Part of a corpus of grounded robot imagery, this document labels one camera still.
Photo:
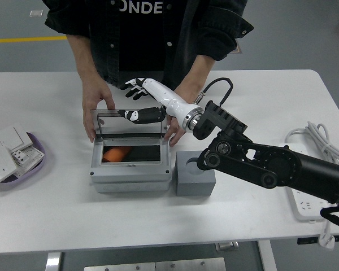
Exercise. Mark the person's left hand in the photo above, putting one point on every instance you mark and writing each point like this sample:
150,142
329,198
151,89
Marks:
190,91

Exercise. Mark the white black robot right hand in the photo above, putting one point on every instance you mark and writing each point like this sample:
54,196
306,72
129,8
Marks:
169,98

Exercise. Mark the person's right hand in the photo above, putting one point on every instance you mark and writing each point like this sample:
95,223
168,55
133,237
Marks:
94,96

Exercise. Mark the smoky transparent box lid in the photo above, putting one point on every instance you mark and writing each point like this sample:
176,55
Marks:
115,128

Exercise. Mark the orange cylinder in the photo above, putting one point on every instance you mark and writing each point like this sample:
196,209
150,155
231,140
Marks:
115,154

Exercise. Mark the person's right forearm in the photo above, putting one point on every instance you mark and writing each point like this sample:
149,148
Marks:
79,59

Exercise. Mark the person's left forearm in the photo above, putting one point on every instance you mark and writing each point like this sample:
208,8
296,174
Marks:
200,69

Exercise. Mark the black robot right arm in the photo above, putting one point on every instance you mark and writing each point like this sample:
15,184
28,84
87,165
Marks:
271,163

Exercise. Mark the grey cube with round hole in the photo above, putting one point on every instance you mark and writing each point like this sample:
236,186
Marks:
195,183

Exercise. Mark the brown floor sign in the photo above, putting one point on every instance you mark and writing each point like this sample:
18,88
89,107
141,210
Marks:
239,48

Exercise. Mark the person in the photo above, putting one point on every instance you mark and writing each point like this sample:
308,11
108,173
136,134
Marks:
141,36

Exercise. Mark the white socket module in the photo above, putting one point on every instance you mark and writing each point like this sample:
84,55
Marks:
26,156

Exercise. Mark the purple plastic tray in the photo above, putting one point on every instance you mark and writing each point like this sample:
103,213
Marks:
34,169

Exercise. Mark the small grey floor plate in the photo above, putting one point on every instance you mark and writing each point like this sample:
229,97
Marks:
36,13

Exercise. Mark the white five-hole socket panel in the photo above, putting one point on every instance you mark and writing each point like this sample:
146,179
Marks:
0,166

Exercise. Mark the white power strip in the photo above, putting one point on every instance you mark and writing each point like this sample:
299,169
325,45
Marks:
308,207

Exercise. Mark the white table leg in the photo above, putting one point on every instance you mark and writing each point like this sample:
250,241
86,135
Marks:
53,261
267,257

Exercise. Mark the black table control panel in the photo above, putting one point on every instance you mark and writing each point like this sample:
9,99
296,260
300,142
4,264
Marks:
306,240

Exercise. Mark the white power plug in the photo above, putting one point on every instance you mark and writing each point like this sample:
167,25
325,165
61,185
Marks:
326,242

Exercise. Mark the grey plastic enclosure box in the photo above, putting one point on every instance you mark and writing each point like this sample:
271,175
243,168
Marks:
130,175

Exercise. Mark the white wall switch plate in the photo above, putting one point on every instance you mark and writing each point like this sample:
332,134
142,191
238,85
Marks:
12,138

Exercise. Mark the metal table bracket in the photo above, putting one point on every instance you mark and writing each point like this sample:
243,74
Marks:
227,246

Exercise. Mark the grey metal base plate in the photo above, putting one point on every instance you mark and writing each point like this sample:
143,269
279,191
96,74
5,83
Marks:
155,266

